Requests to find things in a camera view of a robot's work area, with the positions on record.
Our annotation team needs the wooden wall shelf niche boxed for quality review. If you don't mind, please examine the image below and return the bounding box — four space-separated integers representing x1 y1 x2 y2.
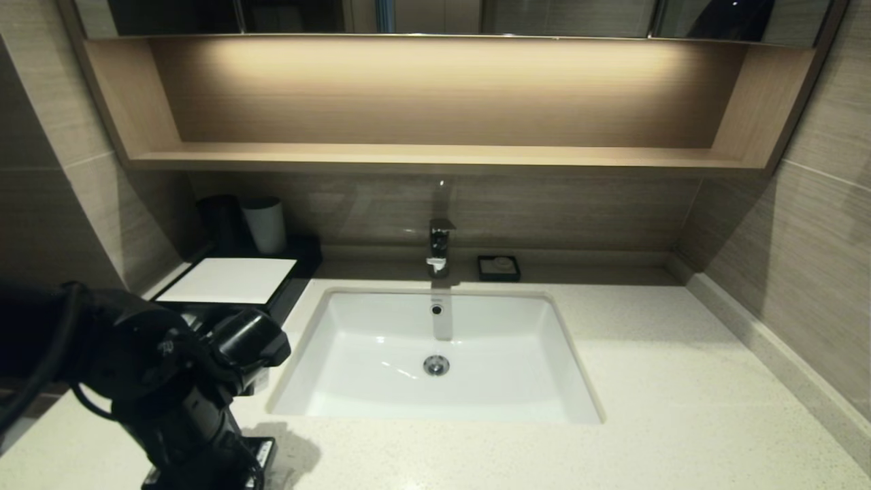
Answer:
60 34 844 176

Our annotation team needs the black cup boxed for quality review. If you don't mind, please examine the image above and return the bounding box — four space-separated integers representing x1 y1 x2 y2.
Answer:
197 194 246 251

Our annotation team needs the chrome faucet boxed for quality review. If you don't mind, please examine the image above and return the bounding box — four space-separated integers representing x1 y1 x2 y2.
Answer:
426 180 458 278

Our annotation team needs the black amenity drawer box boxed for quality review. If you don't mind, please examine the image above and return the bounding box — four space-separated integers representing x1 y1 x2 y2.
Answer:
151 235 324 329

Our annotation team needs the mirror cabinet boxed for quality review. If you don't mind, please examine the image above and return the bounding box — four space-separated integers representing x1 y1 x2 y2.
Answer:
75 0 834 42

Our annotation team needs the black soap dish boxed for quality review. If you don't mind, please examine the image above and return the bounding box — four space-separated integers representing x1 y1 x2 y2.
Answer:
477 255 521 282

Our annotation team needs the white sink basin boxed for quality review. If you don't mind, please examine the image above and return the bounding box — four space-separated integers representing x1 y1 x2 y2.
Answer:
267 286 605 426

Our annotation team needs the grey plastic cup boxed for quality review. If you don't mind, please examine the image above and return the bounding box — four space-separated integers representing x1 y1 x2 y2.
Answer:
242 197 287 255

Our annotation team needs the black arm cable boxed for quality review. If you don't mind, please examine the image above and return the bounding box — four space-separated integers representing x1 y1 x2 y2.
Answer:
0 282 89 436

